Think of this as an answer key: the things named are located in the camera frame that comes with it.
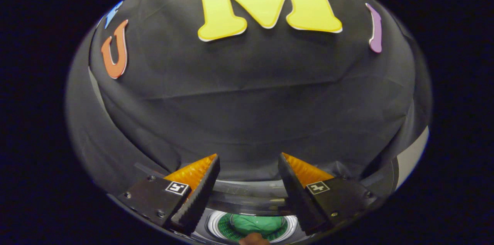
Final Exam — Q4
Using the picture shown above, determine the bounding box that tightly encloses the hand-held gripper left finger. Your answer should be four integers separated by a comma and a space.
118, 154, 220, 236

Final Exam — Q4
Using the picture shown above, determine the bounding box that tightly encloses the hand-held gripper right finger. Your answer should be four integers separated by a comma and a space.
278, 152, 379, 236

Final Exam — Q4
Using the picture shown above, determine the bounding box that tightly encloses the tinted washing machine lid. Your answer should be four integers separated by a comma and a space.
133, 160, 400, 216

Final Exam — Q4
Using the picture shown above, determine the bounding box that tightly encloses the green polo shirt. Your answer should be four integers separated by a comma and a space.
230, 214, 287, 236

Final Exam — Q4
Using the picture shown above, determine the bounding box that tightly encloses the black backdrop cloth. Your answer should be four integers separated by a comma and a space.
65, 0, 433, 195

